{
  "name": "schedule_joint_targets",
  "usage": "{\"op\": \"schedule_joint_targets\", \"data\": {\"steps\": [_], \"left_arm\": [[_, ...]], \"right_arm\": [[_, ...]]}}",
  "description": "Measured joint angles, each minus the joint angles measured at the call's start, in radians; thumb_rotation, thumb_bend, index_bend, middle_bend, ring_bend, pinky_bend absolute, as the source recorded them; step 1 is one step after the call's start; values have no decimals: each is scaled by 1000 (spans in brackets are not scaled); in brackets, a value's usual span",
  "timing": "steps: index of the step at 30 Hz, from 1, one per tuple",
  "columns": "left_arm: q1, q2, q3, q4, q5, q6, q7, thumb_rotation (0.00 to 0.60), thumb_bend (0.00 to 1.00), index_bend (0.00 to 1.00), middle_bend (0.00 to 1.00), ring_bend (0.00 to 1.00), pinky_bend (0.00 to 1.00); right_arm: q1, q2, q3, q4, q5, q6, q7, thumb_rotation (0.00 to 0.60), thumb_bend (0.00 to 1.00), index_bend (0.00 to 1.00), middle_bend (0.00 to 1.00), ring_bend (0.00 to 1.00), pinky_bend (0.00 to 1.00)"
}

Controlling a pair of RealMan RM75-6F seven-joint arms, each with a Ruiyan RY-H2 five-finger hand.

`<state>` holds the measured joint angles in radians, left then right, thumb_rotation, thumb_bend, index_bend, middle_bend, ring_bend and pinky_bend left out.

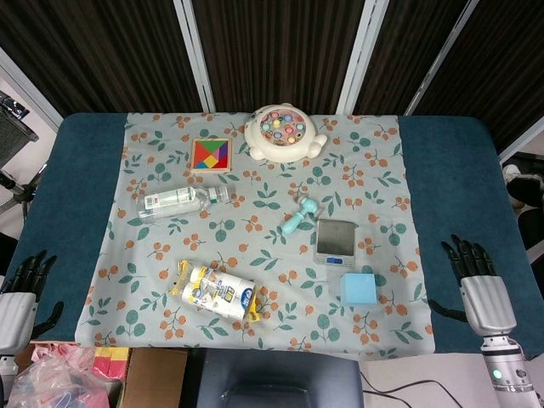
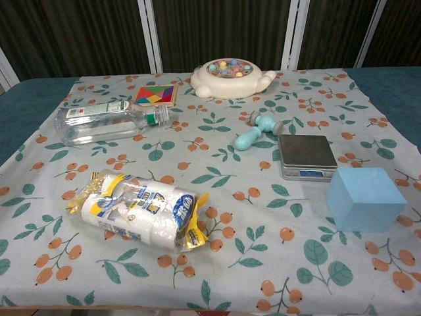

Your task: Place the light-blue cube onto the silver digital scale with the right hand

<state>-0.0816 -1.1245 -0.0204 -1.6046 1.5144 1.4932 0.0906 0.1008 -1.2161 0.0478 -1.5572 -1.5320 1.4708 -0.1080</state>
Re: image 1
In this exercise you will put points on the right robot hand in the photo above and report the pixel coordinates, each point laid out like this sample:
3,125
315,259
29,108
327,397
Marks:
489,297

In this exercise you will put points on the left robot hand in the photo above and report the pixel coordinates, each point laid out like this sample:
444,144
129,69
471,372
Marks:
17,308

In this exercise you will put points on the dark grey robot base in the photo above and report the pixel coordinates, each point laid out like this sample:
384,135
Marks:
276,378

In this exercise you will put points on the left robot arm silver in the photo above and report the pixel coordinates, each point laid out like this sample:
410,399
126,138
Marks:
4,374

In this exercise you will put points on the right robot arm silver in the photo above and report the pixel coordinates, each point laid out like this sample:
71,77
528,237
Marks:
508,370

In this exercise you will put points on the light blue box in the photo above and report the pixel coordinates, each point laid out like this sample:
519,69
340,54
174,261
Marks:
358,289

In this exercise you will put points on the small digital scale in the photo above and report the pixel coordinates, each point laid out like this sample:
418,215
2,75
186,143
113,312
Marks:
335,243

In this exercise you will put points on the clear plastic bag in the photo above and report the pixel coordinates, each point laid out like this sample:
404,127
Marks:
55,378

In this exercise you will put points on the red yellow foam blocks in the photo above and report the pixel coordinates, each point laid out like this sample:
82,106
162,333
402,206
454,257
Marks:
111,361

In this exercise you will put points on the dark blue table cover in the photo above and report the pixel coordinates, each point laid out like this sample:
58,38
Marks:
64,204

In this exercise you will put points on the black tripod stand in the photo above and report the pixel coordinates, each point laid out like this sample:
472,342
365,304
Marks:
17,187

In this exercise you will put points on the black white shoe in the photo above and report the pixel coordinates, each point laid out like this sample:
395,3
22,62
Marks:
523,180

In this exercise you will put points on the brown cardboard box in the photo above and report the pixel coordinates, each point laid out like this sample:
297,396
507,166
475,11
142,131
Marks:
153,376

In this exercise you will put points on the grey metal equipment case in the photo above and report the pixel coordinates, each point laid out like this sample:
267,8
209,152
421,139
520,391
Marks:
15,127

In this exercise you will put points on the clear plastic water bottle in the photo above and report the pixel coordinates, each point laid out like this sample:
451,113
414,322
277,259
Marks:
178,204

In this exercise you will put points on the packaged tape rolls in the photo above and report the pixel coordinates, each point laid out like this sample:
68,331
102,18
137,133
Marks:
217,291

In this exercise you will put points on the teal toy hammer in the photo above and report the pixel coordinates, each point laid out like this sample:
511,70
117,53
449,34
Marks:
301,216

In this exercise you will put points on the dark slatted partition panel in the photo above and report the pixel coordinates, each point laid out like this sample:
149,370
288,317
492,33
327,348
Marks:
85,55
408,55
278,53
493,68

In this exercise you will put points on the floral patterned tablecloth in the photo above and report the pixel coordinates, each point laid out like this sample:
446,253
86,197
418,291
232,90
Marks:
263,238

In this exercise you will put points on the wooden tangram puzzle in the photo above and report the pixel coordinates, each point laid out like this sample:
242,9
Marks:
211,155

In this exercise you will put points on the white fishing game toy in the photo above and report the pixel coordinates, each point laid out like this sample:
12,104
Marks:
284,132

